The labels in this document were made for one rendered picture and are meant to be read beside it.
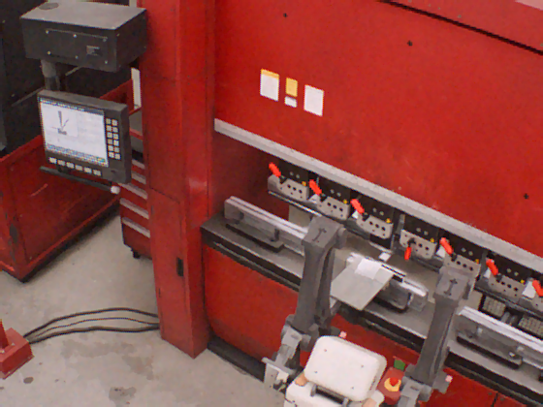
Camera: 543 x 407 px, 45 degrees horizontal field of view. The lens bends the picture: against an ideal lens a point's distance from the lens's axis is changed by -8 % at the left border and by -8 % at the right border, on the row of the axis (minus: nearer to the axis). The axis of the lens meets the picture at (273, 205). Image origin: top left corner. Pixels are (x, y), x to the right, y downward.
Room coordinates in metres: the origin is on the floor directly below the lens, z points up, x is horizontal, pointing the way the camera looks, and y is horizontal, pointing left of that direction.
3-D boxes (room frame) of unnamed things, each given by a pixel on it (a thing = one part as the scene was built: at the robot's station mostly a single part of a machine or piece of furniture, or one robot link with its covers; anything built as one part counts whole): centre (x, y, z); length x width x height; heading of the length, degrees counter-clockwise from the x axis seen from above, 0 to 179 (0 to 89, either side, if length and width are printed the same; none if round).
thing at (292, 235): (2.57, 0.01, 0.92); 0.50 x 0.06 x 0.10; 55
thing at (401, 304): (2.19, -0.44, 0.89); 0.30 x 0.05 x 0.03; 55
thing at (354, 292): (2.14, -0.36, 1.00); 0.26 x 0.18 x 0.01; 145
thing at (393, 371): (1.75, -0.55, 0.75); 0.20 x 0.16 x 0.18; 61
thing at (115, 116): (2.53, 0.81, 1.42); 0.45 x 0.12 x 0.36; 70
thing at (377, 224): (2.27, -0.42, 1.26); 0.15 x 0.09 x 0.17; 55
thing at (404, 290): (2.23, -0.49, 0.92); 0.39 x 0.06 x 0.10; 55
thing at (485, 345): (1.86, -0.91, 0.89); 0.30 x 0.05 x 0.03; 55
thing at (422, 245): (2.16, -0.59, 1.26); 0.15 x 0.09 x 0.17; 55
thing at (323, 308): (1.71, -0.17, 1.40); 0.11 x 0.06 x 0.43; 60
